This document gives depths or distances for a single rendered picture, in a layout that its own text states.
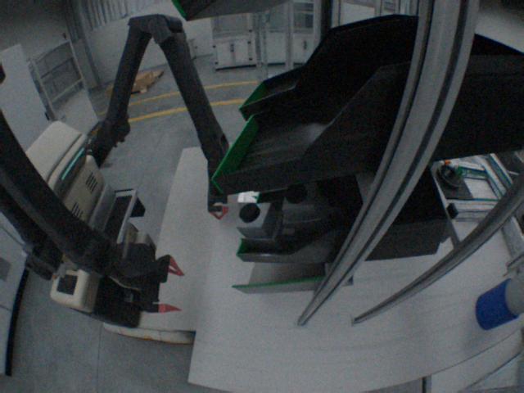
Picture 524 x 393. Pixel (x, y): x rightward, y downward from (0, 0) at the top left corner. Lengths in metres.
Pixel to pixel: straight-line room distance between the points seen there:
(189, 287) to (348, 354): 0.52
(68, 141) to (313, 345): 0.87
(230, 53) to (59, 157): 5.62
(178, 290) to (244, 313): 0.23
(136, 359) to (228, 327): 1.23
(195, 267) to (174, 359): 1.02
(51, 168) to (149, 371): 1.46
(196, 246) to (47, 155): 0.56
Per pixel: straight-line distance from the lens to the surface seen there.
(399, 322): 0.76
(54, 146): 0.65
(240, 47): 5.97
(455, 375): 0.91
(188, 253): 0.78
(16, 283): 3.15
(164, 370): 1.69
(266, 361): 0.65
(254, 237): 0.32
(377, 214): 0.15
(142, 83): 5.95
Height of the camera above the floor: 1.51
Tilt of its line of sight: 49 degrees down
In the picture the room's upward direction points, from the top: 4 degrees counter-clockwise
